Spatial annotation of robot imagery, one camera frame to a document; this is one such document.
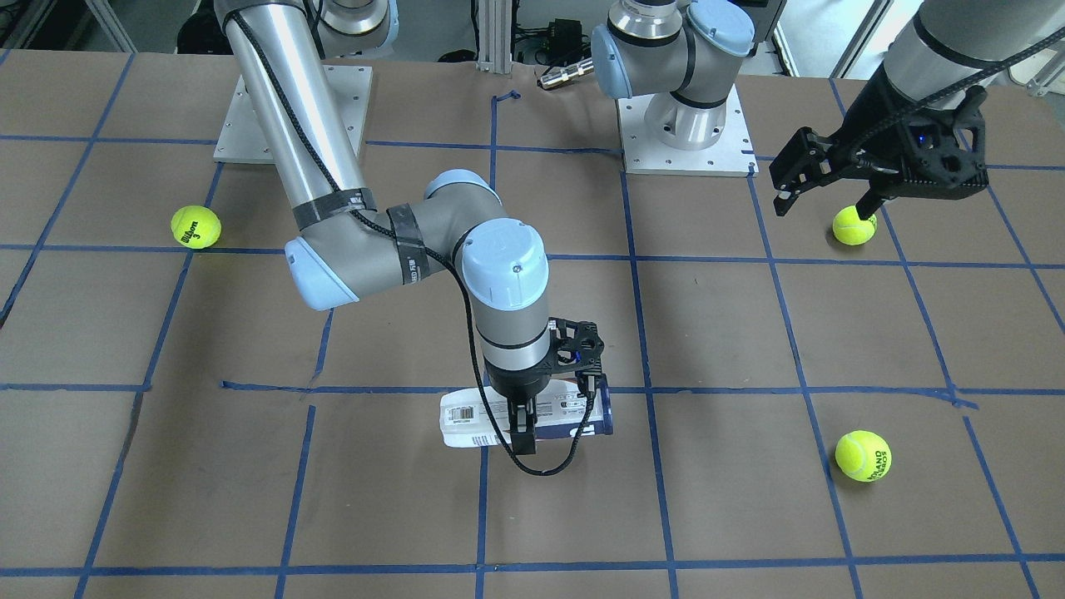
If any yellow tennis ball near gripper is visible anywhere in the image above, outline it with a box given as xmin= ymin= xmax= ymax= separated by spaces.
xmin=830 ymin=205 xmax=878 ymax=246

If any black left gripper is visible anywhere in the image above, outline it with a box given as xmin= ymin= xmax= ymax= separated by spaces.
xmin=770 ymin=71 xmax=988 ymax=220

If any silver metal cylinder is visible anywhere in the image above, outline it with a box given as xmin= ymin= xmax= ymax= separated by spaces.
xmin=537 ymin=56 xmax=594 ymax=91

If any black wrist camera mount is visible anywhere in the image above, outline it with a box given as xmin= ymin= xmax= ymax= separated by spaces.
xmin=547 ymin=318 xmax=605 ymax=396

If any Roland Garros yellow tennis ball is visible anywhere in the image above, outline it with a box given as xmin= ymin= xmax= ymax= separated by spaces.
xmin=835 ymin=431 xmax=892 ymax=483

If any aluminium frame post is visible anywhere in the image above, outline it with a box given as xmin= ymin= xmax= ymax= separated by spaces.
xmin=474 ymin=0 xmax=514 ymax=78

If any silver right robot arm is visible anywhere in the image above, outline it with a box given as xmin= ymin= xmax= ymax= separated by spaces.
xmin=215 ymin=1 xmax=548 ymax=454

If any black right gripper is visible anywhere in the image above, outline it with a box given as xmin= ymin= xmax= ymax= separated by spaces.
xmin=484 ymin=360 xmax=552 ymax=456

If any white blue tennis ball can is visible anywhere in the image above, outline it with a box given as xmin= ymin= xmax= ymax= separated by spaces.
xmin=438 ymin=379 xmax=613 ymax=448

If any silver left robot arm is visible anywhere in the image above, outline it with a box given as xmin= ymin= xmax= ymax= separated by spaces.
xmin=591 ymin=1 xmax=1063 ymax=220

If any Wilson yellow tennis ball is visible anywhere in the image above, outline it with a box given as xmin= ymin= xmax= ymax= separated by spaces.
xmin=171 ymin=205 xmax=223 ymax=250

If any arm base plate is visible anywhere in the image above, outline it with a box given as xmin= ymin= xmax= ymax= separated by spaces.
xmin=617 ymin=87 xmax=758 ymax=177
xmin=214 ymin=65 xmax=374 ymax=164

